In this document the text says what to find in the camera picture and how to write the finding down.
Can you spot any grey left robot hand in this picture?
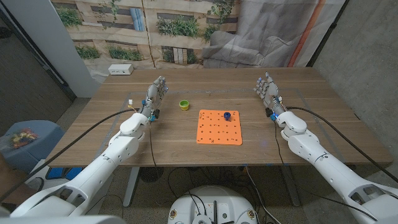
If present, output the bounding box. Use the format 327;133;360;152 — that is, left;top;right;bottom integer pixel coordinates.
138;75;169;123

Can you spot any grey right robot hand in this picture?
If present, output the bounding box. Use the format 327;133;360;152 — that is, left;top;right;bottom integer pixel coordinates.
253;72;287;122

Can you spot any orange peg board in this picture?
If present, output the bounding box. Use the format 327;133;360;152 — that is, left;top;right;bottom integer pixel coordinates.
196;109;243;146

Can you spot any white power outlet box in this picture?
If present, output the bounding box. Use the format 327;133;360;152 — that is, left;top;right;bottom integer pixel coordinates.
108;63;134;76

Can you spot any printed backdrop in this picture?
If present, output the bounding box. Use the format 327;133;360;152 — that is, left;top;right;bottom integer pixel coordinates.
50;0;347;85

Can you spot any black round floor disc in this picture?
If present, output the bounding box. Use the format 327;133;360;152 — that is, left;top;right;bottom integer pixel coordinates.
139;167;165;184

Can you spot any black backdrop stand pole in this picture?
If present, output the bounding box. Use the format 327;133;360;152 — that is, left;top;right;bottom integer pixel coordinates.
306;0;351;68

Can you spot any white table leg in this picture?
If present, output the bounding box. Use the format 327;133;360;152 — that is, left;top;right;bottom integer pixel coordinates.
123;167;141;208
279;166;302;208

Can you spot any blue block on platform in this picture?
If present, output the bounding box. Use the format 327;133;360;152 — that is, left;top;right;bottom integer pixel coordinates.
45;167;84;180

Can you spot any white robot torso base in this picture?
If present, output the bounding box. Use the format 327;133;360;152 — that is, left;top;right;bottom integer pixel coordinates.
167;185;259;224

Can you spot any bag of colourful toys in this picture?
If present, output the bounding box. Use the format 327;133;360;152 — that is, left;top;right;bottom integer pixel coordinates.
9;127;40;150

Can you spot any brown trouser leg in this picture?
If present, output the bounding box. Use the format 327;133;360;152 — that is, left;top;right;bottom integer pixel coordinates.
0;152;27;203

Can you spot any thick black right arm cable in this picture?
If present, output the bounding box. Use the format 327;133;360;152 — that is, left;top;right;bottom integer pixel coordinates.
285;106;398;184

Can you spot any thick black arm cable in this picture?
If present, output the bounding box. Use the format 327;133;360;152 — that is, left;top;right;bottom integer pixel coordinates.
0;108;137;202
285;106;398;184

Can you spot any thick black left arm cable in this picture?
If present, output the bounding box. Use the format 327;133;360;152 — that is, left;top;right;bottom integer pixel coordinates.
0;108;137;202

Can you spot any thin black left wrist cable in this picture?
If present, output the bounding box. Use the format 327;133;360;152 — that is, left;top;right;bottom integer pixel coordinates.
148;120;158;169

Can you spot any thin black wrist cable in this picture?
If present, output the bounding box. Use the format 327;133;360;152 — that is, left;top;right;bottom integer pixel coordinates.
273;120;379;222
148;120;158;169

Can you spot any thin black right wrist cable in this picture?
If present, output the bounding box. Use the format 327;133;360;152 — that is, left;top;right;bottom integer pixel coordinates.
273;120;379;222

